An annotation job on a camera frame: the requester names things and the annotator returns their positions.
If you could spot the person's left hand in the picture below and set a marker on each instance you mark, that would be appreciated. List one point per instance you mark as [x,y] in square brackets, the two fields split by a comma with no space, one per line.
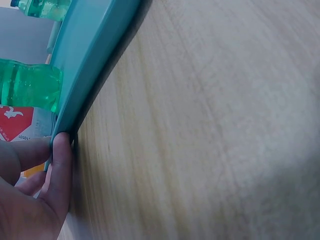
[27,212]

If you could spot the green plastic bottle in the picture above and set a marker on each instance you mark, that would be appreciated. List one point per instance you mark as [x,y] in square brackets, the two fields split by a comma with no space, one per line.
[45,7]
[27,85]

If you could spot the teal plastic tray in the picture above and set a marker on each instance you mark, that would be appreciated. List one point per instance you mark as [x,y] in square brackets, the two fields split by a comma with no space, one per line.
[82,62]

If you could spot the red and white packet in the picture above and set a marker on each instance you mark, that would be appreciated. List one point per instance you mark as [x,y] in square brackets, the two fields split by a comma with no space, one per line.
[17,122]

